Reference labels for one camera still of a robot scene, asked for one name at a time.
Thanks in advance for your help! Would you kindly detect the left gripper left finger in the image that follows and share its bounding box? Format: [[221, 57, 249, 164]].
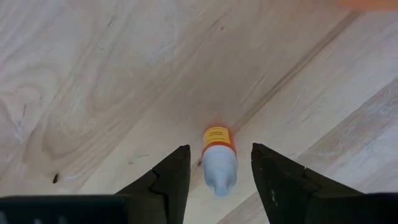
[[115, 144, 192, 224]]

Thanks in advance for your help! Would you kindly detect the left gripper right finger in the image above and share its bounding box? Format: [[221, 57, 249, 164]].
[[251, 142, 364, 224]]

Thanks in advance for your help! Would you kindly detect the small orange food coloring bottle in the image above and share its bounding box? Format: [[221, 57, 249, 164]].
[[201, 126, 239, 198]]

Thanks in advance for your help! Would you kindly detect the translucent orange plastic bin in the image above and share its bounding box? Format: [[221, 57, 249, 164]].
[[337, 0, 398, 12]]

